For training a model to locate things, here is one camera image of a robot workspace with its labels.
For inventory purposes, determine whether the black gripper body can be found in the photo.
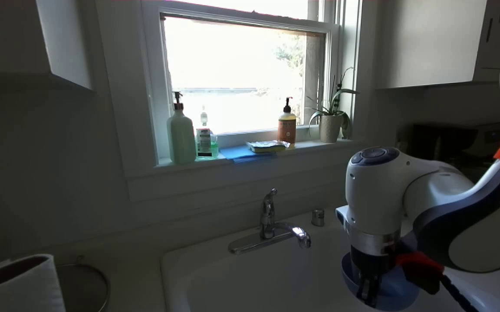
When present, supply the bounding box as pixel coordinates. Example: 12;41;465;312
349;248;397;303

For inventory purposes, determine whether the blue bowl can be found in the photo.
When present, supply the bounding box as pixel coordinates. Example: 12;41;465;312
342;255;418;312

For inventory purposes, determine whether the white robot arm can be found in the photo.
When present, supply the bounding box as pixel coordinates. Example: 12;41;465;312
335;147;500;312

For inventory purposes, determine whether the white kitchen sink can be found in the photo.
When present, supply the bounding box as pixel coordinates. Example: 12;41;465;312
161;213;500;312

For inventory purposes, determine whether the chrome sink sprayer cap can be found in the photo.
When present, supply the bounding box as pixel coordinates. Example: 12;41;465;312
311;208;324;227

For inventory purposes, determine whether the chrome faucet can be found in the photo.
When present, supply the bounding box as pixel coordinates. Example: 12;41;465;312
227;189;312;255

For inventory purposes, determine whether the white plant pot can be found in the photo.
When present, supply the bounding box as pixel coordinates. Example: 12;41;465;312
319;116;342;142

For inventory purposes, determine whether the green potted plant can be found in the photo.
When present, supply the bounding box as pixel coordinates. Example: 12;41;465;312
309;83;356;138

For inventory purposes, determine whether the green yellow sponge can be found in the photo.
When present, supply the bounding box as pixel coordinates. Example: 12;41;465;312
246;140;288;154

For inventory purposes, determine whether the orange soap dispenser bottle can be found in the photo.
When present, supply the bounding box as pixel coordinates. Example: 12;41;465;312
278;97;297;144

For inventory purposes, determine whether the blue cloth on sill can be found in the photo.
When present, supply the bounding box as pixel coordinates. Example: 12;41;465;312
220;145;255;161

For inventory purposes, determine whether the small clear bottle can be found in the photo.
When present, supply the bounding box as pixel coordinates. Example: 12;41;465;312
196;111;219;157

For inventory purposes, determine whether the green soap dispenser bottle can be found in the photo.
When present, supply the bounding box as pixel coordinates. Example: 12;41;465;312
167;92;196;164

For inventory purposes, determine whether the white paper towel roll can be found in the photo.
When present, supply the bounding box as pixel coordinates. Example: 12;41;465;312
0;253;66;312

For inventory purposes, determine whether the white upper cabinet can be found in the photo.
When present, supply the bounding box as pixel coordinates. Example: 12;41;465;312
0;0;92;90

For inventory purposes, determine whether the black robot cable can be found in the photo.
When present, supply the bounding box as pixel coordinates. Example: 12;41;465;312
396;249;481;312

